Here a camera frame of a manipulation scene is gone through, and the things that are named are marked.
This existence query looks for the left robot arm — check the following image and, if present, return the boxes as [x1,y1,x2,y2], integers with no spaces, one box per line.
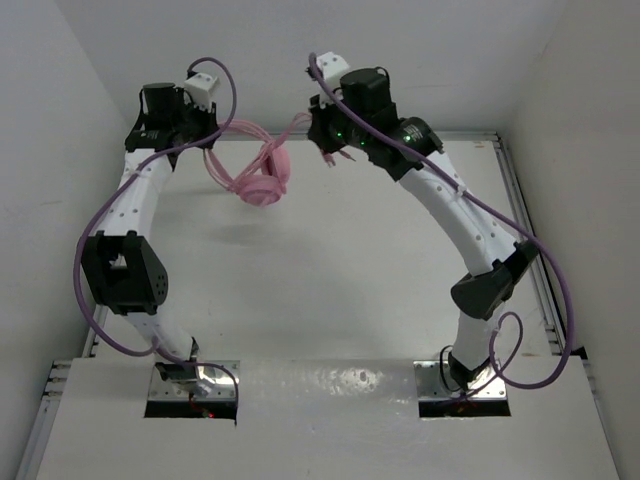
[81,74,219,387]

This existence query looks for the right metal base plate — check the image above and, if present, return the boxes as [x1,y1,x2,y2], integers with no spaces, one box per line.
[413,360,507,402]

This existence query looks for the metal base plate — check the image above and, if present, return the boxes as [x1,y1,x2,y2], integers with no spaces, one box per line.
[148,362,239,402]
[413,360,507,402]

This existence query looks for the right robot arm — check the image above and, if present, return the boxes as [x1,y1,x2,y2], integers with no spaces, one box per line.
[308,66,539,391]

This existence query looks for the aluminium table frame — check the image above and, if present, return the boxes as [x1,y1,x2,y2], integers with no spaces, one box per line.
[14,130,601,480]

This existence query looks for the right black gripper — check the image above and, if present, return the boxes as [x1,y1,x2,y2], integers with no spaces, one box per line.
[306,87,368,155]

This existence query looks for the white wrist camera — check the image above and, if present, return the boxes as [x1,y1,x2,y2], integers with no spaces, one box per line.
[183,72,219,111]
[316,52,351,89]

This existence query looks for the pink headphones with cable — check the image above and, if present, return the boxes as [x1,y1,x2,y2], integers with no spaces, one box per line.
[203,112,311,207]

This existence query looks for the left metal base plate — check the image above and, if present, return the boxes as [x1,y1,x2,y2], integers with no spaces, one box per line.
[148,362,239,402]

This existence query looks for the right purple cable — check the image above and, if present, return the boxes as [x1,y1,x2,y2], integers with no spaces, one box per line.
[307,52,576,401]

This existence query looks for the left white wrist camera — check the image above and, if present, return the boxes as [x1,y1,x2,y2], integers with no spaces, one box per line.
[183,72,219,111]

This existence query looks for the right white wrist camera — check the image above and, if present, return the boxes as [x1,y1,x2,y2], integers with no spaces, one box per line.
[316,52,351,89]

